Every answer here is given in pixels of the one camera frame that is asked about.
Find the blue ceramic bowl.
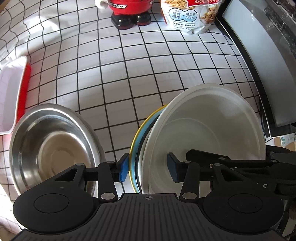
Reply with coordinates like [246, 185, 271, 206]
[130, 113, 159, 193]

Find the white paper noodle bowl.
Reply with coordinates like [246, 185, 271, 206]
[140, 84, 266, 194]

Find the yellow rimmed white bowl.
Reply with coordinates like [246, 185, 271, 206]
[129, 105, 166, 193]

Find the stainless steel bowl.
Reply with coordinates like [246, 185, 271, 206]
[9, 104, 106, 195]

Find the white and red rectangular tray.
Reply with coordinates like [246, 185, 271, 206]
[1, 56, 31, 135]

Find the white black grid tablecloth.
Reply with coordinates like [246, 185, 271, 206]
[0, 0, 266, 235]

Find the red cereal bag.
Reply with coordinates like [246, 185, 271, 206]
[160, 0, 222, 34]

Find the white microwave oven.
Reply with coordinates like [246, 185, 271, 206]
[216, 1, 295, 137]

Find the red panda robot figurine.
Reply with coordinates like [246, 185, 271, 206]
[95, 0, 154, 30]

